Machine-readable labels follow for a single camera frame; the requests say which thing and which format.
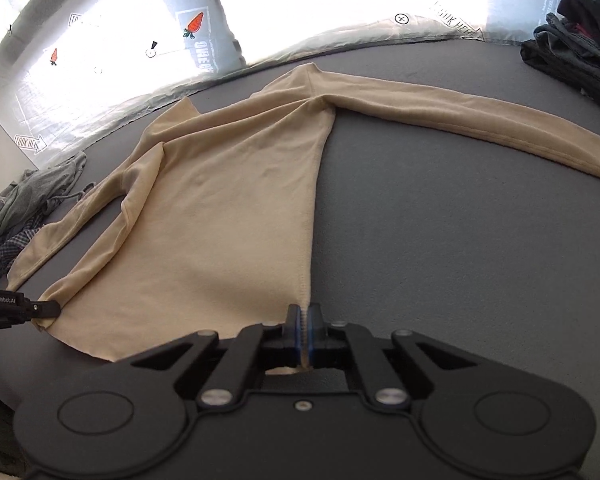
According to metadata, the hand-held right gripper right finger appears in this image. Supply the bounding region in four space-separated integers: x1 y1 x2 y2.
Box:
307 304 493 407

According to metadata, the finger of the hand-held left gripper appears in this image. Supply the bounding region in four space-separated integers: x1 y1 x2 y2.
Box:
22 299 61 322

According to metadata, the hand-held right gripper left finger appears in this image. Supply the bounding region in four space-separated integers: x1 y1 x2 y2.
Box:
115 304 306 407

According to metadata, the beige long-sleeve shirt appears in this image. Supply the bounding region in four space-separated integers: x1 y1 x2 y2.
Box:
5 62 600 375

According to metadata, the pile of dark folded clothes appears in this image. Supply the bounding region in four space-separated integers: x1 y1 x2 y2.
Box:
520 0 600 127

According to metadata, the dark checked garment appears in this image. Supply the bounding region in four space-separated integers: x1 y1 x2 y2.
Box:
0 225 44 286

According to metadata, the white printed sheet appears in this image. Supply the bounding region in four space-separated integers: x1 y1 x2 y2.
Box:
0 0 590 172

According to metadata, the grey garment with drawstring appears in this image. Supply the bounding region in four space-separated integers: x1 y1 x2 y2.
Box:
0 151 99 257

